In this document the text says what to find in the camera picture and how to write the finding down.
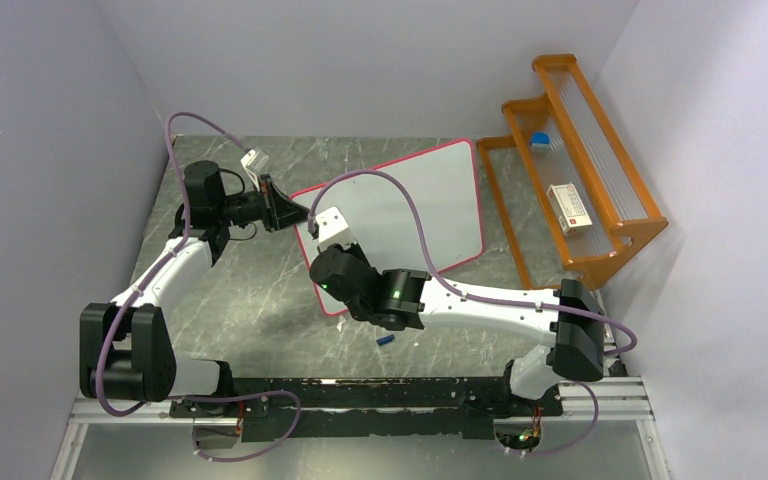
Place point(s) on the orange wooden tiered rack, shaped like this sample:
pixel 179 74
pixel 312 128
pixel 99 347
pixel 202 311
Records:
pixel 587 152

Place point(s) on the blue eraser on rack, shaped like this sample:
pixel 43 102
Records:
pixel 540 143

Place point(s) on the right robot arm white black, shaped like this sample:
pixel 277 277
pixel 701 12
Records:
pixel 562 323

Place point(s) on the blue marker cap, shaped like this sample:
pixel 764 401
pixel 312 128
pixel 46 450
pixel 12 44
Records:
pixel 385 340

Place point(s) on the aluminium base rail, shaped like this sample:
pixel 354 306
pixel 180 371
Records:
pixel 613 398

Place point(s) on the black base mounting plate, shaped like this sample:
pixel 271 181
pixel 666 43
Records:
pixel 493 391

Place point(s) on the white red small box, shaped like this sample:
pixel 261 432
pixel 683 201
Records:
pixel 568 208

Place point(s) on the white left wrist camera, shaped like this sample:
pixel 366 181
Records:
pixel 254 163

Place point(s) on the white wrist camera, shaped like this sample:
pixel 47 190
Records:
pixel 254 163
pixel 332 229

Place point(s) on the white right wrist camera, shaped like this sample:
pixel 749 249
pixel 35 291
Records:
pixel 332 229

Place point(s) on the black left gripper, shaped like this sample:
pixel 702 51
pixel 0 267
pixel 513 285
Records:
pixel 276 210

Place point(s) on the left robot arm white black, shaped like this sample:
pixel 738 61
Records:
pixel 125 342

